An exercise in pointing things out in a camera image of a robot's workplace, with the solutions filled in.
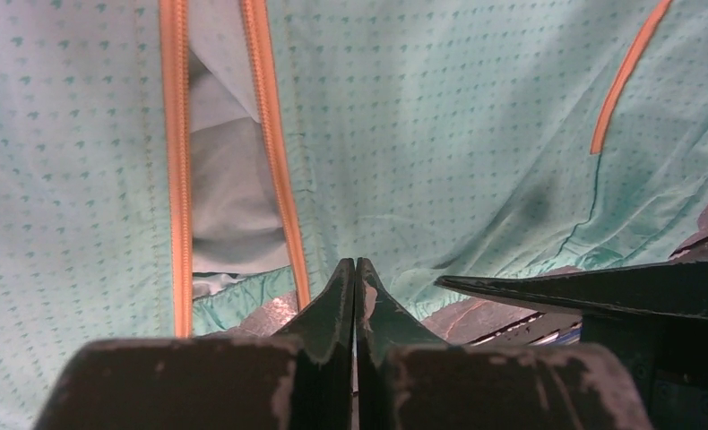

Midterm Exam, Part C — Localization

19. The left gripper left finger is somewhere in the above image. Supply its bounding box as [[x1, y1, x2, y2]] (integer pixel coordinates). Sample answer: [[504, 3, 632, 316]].
[[35, 259, 355, 429]]

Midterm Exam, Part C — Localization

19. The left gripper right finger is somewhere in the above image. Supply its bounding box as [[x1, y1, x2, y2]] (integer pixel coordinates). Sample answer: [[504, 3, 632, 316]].
[[355, 258, 652, 429]]

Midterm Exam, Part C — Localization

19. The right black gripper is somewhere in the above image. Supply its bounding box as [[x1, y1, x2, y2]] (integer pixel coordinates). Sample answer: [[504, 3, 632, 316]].
[[436, 238, 708, 429]]

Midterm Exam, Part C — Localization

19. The orange and mint hooded jacket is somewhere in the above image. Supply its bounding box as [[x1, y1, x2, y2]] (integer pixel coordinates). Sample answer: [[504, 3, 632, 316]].
[[0, 1, 708, 429]]

